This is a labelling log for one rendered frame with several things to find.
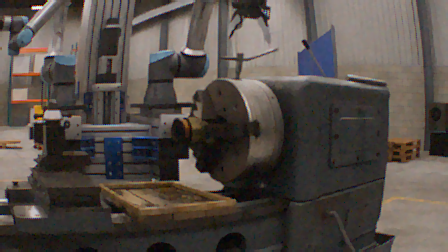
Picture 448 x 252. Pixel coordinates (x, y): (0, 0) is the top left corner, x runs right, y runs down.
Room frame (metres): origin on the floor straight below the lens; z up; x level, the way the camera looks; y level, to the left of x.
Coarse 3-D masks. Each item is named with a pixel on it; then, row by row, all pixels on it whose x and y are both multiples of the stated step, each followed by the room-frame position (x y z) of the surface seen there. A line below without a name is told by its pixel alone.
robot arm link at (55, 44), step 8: (64, 8) 1.80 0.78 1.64; (56, 16) 1.78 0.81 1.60; (64, 16) 1.81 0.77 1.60; (56, 24) 1.78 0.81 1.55; (64, 24) 1.82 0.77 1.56; (56, 32) 1.78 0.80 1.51; (56, 40) 1.78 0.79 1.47; (48, 48) 1.79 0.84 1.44; (56, 48) 1.79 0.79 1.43; (48, 56) 1.76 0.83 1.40; (48, 64) 1.76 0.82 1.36; (48, 72) 1.74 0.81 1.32; (48, 80) 1.78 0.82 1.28
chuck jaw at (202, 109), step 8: (192, 96) 1.46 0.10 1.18; (200, 96) 1.43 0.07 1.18; (208, 96) 1.45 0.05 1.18; (200, 104) 1.41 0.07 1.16; (208, 104) 1.43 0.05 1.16; (192, 112) 1.38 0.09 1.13; (200, 112) 1.39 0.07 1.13; (208, 112) 1.41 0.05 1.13; (208, 120) 1.40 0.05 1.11; (216, 120) 1.42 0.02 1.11
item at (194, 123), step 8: (176, 120) 1.33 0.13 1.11; (184, 120) 1.33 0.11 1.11; (192, 120) 1.33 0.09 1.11; (200, 120) 1.34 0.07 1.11; (176, 128) 1.36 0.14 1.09; (184, 128) 1.30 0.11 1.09; (192, 128) 1.31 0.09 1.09; (200, 128) 1.33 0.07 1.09; (176, 136) 1.36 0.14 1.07; (184, 136) 1.30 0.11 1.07; (192, 136) 1.31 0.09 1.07; (200, 136) 1.33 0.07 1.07; (184, 144) 1.33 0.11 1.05; (192, 144) 1.33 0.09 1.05; (200, 144) 1.34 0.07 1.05
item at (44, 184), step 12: (36, 180) 1.10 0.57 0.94; (48, 180) 0.98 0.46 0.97; (60, 180) 1.00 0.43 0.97; (72, 180) 1.02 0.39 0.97; (84, 180) 1.04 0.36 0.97; (48, 192) 0.90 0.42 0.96; (60, 192) 0.92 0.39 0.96; (72, 192) 0.94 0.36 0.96; (84, 192) 0.96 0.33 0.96; (96, 192) 0.98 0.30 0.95; (60, 204) 0.92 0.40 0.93
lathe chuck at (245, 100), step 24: (216, 96) 1.42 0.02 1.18; (240, 96) 1.32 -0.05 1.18; (264, 96) 1.36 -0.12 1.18; (240, 120) 1.32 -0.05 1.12; (264, 120) 1.31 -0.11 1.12; (240, 144) 1.32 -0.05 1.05; (264, 144) 1.31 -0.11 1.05; (216, 168) 1.42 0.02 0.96; (240, 168) 1.32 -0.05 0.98; (264, 168) 1.36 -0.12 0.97
